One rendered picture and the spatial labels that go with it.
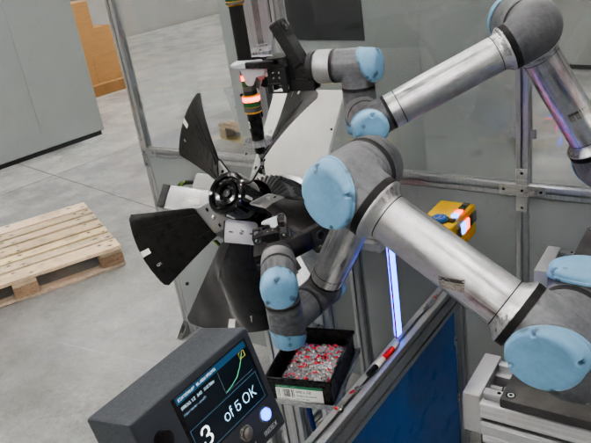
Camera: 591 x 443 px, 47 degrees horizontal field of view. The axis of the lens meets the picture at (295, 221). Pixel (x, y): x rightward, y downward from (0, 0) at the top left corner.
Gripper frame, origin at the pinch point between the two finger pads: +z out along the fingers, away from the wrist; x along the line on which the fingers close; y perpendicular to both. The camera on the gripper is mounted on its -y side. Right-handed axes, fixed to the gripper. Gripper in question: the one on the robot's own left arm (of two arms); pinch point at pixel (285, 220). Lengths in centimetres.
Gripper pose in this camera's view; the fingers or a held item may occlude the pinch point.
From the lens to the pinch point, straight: 166.3
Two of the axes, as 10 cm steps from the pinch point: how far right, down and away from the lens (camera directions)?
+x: 2.4, 8.8, 4.0
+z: -0.4, -4.0, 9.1
